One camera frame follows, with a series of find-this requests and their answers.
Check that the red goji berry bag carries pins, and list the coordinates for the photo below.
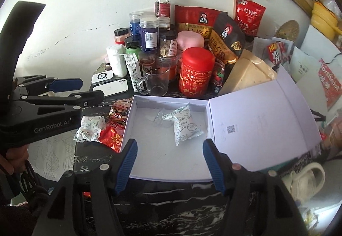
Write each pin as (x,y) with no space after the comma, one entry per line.
(249,15)

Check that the glass mug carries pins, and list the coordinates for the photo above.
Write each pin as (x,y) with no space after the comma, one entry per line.
(157,86)

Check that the pink powder jar black lid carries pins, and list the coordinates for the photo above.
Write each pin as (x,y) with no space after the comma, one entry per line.
(121,35)

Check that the red dried fruit bag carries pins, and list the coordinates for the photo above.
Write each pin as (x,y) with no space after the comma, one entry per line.
(220,78)

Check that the white teapot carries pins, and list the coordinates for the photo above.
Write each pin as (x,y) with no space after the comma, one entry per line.
(304,185)

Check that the blue label jar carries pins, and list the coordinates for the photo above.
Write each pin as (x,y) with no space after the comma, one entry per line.
(149,37)

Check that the dried slices jar black lid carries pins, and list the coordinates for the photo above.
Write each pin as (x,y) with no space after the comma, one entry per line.
(168,45)

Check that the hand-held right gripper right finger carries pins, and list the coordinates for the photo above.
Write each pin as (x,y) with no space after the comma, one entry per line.
(214,166)

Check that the tall dried flower jar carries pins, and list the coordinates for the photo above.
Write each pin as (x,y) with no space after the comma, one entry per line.
(162,6)

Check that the small milk carton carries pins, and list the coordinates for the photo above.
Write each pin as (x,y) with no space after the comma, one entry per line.
(133,70)

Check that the white cardboard box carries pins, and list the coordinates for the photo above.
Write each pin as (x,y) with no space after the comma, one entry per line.
(165,163)

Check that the black oat bag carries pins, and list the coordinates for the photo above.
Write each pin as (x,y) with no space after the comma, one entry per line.
(227,35)

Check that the clear jar of red berries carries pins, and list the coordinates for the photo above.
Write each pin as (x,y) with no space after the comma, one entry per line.
(171,65)

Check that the clear plastic wrapper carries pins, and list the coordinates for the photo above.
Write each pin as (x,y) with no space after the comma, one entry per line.
(156,118)

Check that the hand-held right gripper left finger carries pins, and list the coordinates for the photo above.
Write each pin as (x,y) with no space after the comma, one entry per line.
(126,165)

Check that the white cotton pad roll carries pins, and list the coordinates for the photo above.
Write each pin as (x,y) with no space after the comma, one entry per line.
(116,62)

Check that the blue jar with clear lid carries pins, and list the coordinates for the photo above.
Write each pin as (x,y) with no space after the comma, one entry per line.
(135,26)

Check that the red tin canister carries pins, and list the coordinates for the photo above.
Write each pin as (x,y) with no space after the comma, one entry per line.
(196,73)

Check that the person's left forearm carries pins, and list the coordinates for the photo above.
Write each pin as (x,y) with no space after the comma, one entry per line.
(18,220)

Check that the pink plastic jar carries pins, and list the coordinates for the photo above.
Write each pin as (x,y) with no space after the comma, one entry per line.
(189,41)

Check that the leaf-patterned white cloth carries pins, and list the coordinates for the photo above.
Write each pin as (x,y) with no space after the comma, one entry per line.
(53,153)

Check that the brown cereal packet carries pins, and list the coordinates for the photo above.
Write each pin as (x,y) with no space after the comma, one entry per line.
(120,111)

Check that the small white device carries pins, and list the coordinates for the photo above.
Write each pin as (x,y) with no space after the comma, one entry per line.
(103,77)

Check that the red printed snack bag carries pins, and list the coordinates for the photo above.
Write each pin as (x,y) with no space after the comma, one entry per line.
(276,53)

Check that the stack of yellow bowls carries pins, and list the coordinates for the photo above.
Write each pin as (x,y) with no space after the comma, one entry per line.
(323,19)

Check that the white snack packet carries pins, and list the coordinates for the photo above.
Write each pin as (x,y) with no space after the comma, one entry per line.
(184,126)
(89,129)

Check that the green jar with black lid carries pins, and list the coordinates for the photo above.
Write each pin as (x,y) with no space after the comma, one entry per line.
(132,49)

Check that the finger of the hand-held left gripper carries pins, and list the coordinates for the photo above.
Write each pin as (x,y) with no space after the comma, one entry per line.
(66,84)
(89,98)

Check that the person's left hand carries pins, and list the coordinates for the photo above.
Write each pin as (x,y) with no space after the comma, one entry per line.
(14,157)

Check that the white smartphone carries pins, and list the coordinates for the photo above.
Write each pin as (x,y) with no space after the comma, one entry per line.
(112,88)

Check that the red oat bag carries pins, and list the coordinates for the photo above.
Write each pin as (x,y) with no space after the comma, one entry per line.
(192,15)

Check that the kraft paper bag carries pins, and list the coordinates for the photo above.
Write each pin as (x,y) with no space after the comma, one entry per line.
(248,73)

